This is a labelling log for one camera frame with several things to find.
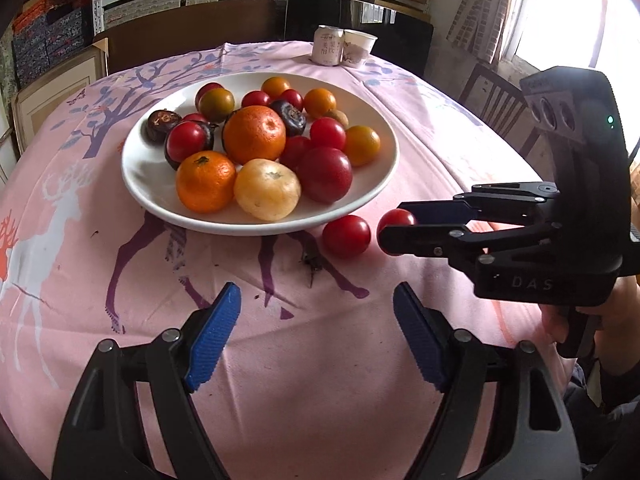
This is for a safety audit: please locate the large orange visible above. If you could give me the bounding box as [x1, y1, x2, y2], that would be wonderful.
[222, 105, 287, 165]

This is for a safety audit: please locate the dark wooden cabinet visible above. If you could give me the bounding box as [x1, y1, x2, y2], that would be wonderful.
[92, 0, 288, 76]

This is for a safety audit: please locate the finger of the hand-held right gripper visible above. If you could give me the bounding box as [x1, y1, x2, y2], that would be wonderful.
[377, 222, 552, 272]
[397, 181, 561, 224]

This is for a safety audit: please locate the stack of white patterned boxes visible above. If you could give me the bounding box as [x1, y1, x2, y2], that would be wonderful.
[102, 0, 184, 24]

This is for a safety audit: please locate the mandarin with green stem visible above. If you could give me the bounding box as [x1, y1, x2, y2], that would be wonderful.
[176, 150, 237, 213]

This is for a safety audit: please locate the person's right hand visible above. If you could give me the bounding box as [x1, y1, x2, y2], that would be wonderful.
[541, 270, 640, 377]

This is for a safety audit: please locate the green orange tomato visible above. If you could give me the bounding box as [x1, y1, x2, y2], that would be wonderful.
[198, 88, 236, 123]

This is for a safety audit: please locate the stack of blue floral boxes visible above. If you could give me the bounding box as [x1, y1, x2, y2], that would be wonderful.
[11, 2, 96, 88]

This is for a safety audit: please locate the round red cherry tomato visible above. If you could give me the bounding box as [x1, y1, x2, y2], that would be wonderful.
[377, 208, 419, 257]
[322, 214, 372, 259]

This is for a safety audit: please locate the patterned curtain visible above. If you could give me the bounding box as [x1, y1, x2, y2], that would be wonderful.
[445, 0, 533, 66]

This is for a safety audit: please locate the black glossy panel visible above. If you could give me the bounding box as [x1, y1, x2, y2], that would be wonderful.
[285, 0, 434, 81]

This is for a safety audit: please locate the white round plate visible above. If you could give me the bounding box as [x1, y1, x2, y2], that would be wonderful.
[121, 71, 400, 237]

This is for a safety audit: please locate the large yellow round fruit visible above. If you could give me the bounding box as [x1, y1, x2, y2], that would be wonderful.
[233, 158, 302, 222]

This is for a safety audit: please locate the dark red plum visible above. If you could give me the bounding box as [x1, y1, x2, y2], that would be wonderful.
[299, 147, 353, 204]

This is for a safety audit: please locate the pink printed tablecloth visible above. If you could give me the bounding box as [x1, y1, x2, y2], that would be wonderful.
[0, 40, 576, 480]

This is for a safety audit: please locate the bright window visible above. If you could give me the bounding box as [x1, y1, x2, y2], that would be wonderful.
[500, 0, 640, 96]

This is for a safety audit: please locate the wooden chair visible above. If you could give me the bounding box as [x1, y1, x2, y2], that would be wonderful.
[457, 62, 544, 148]

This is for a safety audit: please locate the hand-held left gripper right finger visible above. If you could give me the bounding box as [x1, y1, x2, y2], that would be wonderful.
[392, 281, 583, 480]

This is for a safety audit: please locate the white printed paper cup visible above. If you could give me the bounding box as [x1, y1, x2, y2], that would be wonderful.
[341, 29, 378, 69]

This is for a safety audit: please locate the light wooden picture frame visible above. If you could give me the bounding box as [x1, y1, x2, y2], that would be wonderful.
[10, 37, 109, 157]

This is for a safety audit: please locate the small orange round fruit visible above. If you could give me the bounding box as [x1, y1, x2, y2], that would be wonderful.
[303, 88, 337, 119]
[261, 76, 292, 100]
[344, 125, 381, 167]

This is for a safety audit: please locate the pale beverage can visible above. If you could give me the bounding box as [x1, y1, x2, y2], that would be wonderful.
[312, 25, 346, 67]

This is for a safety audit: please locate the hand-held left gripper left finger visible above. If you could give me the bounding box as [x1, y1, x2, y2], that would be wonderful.
[50, 282, 242, 480]

